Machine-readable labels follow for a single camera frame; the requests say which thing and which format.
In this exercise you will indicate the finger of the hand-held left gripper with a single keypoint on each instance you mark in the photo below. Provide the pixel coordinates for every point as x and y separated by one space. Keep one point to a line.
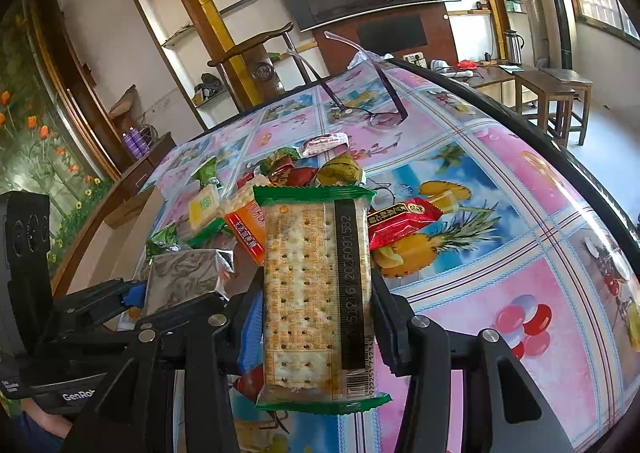
85 353
134 294

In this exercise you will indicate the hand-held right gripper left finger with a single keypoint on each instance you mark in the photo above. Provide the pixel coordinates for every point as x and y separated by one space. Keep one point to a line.
250 343

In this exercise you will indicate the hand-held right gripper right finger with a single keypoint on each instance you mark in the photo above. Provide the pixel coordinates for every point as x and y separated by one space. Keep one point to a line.
387 333

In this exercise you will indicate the silver foil packet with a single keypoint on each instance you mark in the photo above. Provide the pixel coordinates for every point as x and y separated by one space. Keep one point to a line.
187 278

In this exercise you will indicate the green pea packet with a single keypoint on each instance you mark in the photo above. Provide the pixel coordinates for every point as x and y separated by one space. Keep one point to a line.
165 243
206 170

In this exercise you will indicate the green-edged cracker packet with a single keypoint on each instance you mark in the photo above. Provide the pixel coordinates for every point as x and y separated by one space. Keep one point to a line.
310 283

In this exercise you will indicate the orange snack packet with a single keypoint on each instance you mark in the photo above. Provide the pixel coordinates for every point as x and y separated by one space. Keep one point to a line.
247 235

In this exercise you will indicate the red packet gold label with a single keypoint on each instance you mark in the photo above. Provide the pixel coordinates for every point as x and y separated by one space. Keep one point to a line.
402 223

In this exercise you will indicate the yellow snack packet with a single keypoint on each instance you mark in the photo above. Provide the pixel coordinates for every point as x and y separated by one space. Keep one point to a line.
202 205

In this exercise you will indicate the dark red triangular packet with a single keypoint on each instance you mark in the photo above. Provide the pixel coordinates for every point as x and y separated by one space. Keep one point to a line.
295 178

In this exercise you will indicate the red white candy packet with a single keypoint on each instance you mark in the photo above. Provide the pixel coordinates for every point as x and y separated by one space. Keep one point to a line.
322 144

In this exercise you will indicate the wooden cabinet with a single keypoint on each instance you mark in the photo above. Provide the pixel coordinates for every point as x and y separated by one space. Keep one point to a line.
140 168

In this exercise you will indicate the purple bottle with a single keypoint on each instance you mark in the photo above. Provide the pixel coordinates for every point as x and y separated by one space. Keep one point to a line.
141 140
128 143

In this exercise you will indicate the small pale cracker packet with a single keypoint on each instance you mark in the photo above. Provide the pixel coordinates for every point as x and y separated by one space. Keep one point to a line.
241 198

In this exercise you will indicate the fruit print tablecloth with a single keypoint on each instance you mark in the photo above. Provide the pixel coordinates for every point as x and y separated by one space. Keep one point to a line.
500 243

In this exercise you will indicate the olive green triangular packet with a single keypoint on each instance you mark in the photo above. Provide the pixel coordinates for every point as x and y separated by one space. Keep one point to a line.
340 172

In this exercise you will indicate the brown paper bag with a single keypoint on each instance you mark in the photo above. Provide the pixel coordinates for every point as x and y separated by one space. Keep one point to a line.
122 103

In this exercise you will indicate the green red candy packet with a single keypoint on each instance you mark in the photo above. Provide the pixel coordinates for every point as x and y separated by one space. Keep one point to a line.
279 162

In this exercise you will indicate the dark bag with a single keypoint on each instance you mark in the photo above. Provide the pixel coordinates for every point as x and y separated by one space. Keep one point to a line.
209 87

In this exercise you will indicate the black-rimmed table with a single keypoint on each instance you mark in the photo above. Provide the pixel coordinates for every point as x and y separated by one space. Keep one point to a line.
607 195

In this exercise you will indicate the white plastic bag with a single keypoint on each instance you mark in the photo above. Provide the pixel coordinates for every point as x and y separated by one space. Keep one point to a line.
362 60

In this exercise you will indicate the white power strip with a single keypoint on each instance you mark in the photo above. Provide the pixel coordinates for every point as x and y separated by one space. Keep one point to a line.
414 58

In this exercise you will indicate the wooden side table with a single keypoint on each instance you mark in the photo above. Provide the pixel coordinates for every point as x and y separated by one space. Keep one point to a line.
492 75

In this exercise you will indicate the wooden chair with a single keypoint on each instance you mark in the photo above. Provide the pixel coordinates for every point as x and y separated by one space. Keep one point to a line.
260 40

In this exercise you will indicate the wooden stool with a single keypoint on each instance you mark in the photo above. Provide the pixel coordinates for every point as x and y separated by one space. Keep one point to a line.
542 83
575 78

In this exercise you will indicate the steel thermos jug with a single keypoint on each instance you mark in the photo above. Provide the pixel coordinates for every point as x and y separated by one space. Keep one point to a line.
513 48

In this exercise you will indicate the flower wall mural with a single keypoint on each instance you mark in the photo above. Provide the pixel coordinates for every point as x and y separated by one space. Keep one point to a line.
35 133

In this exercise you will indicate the purple frame eyeglasses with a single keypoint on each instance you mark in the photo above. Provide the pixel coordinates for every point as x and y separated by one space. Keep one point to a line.
382 119

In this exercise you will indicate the black wall panel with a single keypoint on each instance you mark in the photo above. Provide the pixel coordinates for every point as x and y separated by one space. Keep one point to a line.
392 33

